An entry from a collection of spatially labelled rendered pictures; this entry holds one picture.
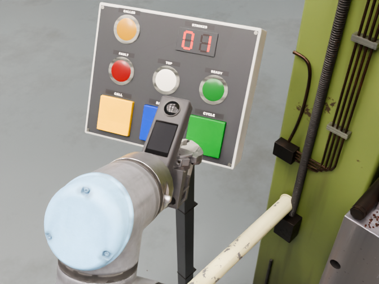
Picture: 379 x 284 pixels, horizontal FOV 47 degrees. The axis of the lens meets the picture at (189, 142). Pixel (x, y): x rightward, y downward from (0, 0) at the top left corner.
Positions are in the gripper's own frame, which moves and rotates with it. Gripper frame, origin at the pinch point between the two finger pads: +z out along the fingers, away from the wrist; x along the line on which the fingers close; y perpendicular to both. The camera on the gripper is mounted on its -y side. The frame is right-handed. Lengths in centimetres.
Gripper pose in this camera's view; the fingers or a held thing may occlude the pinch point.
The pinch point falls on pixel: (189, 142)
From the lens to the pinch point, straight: 77.9
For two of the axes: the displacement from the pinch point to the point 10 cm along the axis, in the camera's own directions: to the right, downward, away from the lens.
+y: -1.7, 9.6, 2.3
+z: 2.9, -1.8, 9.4
